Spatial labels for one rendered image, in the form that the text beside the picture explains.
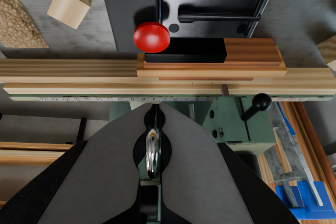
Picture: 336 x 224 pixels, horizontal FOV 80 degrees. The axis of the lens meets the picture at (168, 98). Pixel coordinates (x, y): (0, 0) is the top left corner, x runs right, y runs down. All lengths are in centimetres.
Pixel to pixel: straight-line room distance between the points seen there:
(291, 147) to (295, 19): 88
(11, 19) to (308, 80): 49
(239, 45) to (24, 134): 287
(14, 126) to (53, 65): 274
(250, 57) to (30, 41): 33
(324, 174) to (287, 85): 140
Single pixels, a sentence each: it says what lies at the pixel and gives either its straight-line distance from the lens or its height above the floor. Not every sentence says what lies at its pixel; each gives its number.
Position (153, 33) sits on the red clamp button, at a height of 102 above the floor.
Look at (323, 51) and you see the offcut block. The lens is 42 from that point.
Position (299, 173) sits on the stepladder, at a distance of 118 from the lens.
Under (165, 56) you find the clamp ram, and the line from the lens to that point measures 22.
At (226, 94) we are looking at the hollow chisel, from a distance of 35.
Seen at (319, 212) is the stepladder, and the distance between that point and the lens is 119.
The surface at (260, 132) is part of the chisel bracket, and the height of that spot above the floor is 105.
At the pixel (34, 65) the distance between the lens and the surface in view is 42.
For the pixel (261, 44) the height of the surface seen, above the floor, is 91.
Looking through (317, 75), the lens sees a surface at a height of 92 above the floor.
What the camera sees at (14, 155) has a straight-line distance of 245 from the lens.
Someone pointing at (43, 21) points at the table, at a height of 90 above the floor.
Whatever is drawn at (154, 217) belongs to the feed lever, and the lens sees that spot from 41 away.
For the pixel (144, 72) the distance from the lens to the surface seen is 31.
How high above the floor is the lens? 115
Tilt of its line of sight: 31 degrees down
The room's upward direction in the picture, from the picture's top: 179 degrees clockwise
